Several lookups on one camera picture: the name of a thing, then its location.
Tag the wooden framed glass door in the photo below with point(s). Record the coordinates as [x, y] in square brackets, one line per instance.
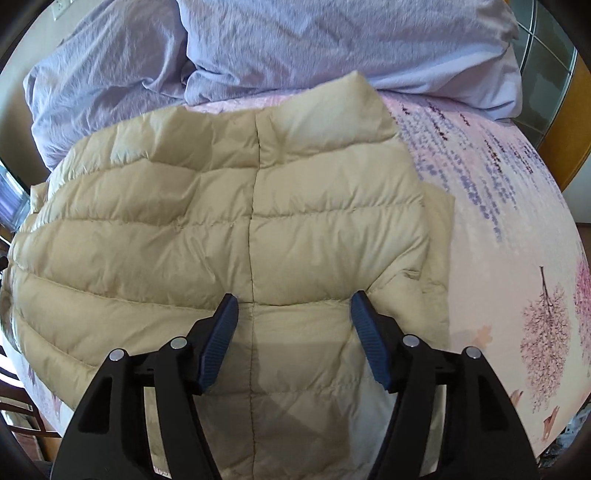
[554, 69]

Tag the pink floral printed bed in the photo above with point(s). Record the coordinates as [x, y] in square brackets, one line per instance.
[498, 230]

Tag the dark framed window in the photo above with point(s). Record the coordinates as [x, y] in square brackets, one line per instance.
[11, 198]

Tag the wide lavender pillow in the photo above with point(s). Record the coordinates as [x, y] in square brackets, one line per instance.
[106, 78]

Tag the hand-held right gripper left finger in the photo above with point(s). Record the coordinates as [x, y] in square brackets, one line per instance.
[220, 344]

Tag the white wall outlet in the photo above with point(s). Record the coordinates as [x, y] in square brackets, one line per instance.
[63, 8]

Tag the cream puffer jacket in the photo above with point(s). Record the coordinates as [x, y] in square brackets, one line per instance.
[184, 221]

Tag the plump lavender pillow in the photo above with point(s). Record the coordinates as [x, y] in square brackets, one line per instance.
[346, 41]

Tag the dark wooden chair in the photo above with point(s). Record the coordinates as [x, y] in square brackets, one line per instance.
[21, 406]

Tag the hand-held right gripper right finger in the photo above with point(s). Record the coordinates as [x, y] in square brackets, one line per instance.
[370, 344]

